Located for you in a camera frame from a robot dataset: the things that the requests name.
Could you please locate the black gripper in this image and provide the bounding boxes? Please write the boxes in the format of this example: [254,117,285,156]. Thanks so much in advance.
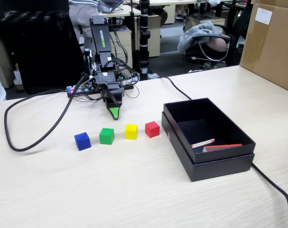
[95,70,125,121]

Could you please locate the red wooden cube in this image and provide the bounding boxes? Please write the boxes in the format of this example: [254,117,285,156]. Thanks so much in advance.
[144,121,161,139]

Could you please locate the blue wooden cube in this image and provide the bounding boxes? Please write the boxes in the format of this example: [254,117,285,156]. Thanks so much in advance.
[74,132,92,152]

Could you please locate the black cardboard box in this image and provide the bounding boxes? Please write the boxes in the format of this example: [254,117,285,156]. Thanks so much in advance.
[163,97,257,165]

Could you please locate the black open box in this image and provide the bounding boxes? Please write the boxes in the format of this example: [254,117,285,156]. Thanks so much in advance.
[161,111,255,182]

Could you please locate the yellow wooden cube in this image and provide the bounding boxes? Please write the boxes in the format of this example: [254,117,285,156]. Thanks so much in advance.
[125,123,138,140]

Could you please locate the green wooden cube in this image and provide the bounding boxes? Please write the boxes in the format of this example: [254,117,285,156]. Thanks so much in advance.
[99,128,115,145]

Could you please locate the beige drawer cabinet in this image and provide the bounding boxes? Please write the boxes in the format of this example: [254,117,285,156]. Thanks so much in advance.
[109,26,133,69]

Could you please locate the black jointed pole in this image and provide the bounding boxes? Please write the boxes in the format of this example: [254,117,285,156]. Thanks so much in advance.
[138,0,151,80]

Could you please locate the beige tall cabinet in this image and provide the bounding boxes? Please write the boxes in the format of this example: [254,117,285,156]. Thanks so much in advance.
[147,15,162,57]

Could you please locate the large black office chair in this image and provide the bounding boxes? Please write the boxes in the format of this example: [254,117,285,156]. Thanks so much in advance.
[0,0,85,95]

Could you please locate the beige office desk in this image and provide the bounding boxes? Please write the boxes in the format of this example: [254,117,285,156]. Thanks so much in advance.
[98,4,142,18]

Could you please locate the person in grey clothes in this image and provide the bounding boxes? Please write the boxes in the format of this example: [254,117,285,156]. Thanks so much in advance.
[68,0,99,48]

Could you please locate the red-tipped wooden match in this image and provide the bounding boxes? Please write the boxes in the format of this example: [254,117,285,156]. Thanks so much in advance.
[192,139,215,147]
[191,140,215,149]

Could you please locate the open black laptop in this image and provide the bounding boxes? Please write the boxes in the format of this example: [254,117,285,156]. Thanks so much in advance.
[97,0,125,14]

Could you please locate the grey fleece blanket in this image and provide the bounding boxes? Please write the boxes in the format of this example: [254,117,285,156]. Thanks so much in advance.
[177,20,222,53]

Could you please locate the orange matchbox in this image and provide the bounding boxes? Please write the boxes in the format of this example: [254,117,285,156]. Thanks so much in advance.
[202,143,243,154]

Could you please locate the bare human leg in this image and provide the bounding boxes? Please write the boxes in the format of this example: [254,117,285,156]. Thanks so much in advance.
[209,38,230,52]

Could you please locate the beige filing cabinet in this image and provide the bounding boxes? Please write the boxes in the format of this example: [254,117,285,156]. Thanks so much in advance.
[0,35,16,88]

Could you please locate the beige low cabinet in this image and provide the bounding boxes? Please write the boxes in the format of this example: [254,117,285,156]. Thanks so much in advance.
[185,13,226,33]

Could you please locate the large brown cardboard carton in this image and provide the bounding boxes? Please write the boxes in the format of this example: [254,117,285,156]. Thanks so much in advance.
[239,0,288,95]

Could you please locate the white shipping label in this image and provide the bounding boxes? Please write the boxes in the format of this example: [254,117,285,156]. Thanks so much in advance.
[255,7,273,26]

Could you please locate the thin black servo wire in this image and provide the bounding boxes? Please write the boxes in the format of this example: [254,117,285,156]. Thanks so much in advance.
[106,57,140,99]

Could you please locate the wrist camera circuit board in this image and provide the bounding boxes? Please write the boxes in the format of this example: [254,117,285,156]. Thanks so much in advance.
[81,77,97,94]

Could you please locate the beige desk with pedestal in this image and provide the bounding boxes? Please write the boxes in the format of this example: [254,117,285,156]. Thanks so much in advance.
[147,0,199,24]

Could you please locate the thick black looped cable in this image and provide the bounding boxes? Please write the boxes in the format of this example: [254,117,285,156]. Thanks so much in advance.
[3,73,90,152]

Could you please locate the chrome frame office chair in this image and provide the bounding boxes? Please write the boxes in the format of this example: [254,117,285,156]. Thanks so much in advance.
[185,33,232,73]

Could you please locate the thick black long cable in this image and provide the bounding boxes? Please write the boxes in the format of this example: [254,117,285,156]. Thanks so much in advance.
[147,75,288,228]

